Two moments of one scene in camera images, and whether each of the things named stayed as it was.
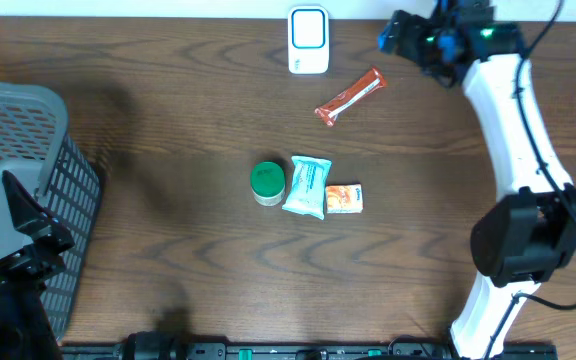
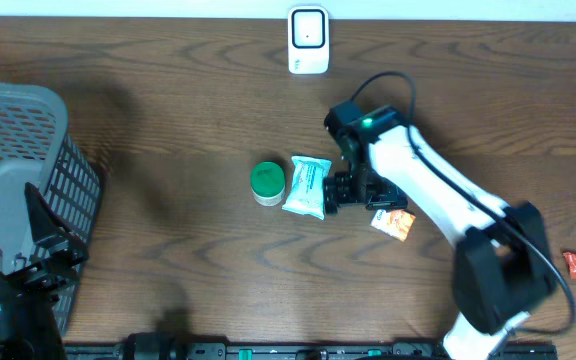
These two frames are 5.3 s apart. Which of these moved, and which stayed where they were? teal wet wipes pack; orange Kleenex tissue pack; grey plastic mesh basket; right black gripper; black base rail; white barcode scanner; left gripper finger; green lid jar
Moved: left gripper finger; right black gripper; orange Kleenex tissue pack
Stayed: black base rail; grey plastic mesh basket; teal wet wipes pack; white barcode scanner; green lid jar
